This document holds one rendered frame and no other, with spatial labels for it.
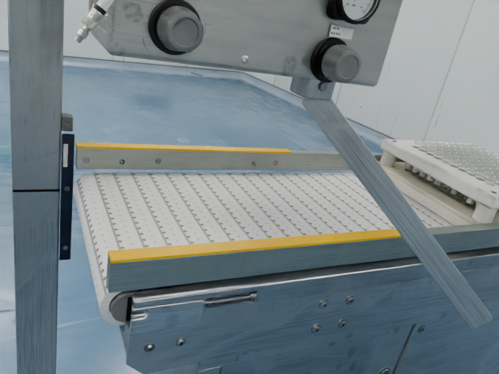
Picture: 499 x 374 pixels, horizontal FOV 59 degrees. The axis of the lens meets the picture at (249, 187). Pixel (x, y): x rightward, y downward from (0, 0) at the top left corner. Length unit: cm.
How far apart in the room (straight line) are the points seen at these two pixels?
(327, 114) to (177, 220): 23
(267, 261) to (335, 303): 14
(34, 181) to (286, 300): 38
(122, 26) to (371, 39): 19
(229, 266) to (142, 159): 27
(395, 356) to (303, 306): 34
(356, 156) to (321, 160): 36
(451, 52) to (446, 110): 50
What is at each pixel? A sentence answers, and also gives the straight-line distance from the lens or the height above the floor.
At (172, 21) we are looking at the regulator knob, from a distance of 27.
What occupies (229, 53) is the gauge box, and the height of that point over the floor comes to 104.
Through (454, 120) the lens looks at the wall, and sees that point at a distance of 422.
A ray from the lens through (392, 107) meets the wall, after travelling 458.
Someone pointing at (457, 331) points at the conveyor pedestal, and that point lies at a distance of 92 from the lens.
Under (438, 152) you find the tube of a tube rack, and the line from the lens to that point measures 82.
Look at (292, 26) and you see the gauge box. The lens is 33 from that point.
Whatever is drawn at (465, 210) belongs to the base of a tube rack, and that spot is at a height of 84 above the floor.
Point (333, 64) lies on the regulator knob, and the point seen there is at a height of 104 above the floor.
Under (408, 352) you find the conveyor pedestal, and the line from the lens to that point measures 85.
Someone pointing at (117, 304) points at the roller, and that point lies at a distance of 44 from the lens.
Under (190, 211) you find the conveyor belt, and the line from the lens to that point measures 56.
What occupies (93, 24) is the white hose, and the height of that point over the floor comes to 105.
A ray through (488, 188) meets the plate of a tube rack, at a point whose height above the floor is 89.
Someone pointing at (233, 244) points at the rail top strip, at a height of 85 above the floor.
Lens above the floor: 107
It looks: 23 degrees down
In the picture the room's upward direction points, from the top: 12 degrees clockwise
